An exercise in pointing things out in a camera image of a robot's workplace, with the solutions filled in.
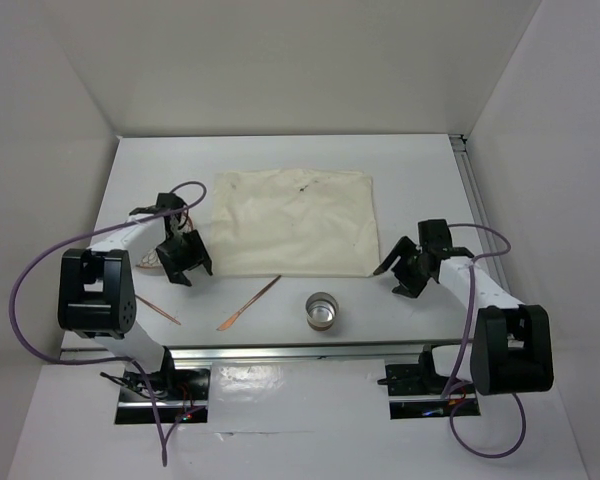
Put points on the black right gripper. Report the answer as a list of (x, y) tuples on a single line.
[(410, 287)]

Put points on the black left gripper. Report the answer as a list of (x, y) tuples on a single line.
[(197, 254)]

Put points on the floral patterned ceramic plate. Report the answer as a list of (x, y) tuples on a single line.
[(150, 263)]

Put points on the copper knife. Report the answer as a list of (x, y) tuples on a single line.
[(234, 317)]

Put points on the cream cloth napkin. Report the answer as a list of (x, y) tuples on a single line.
[(294, 223)]

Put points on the metal cup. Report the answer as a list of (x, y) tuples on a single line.
[(321, 311)]

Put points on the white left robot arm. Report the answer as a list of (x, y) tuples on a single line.
[(97, 298)]

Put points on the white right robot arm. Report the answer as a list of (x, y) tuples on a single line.
[(507, 342)]

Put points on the copper fork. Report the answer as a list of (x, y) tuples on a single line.
[(158, 310)]

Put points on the aluminium front rail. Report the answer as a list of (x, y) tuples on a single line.
[(75, 348)]

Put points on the aluminium rail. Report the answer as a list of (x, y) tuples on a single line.
[(480, 200), (75, 348)]

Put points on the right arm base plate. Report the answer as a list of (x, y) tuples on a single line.
[(414, 392)]

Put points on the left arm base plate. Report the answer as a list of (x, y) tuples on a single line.
[(186, 399)]

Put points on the aluminium right side rail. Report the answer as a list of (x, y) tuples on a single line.
[(480, 200)]

